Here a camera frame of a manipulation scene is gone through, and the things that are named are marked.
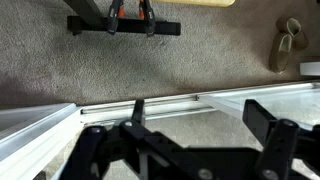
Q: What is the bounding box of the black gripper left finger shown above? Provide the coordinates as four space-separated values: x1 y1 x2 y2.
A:
59 99 214 180

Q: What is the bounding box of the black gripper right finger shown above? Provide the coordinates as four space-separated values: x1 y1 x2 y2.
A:
242 99 320 180

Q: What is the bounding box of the white door sill track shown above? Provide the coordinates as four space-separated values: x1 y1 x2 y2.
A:
79 94 219 126

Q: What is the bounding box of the white framed sliding glass door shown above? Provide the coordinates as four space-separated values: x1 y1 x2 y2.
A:
196 80 320 132

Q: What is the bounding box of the white flat panel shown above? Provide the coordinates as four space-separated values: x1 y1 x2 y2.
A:
299 61 320 78

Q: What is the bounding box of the tan slipper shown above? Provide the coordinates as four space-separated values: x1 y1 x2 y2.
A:
268 32 294 75
275 17 310 51

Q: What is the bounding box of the black metal stand base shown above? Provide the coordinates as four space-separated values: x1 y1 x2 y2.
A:
63 0 183 37

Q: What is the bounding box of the orange black bar clamp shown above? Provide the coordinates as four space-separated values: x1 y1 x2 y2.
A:
106 0 127 35
138 0 158 37

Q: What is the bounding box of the white door frame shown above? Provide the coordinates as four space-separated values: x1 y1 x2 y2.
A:
0 102 86 180

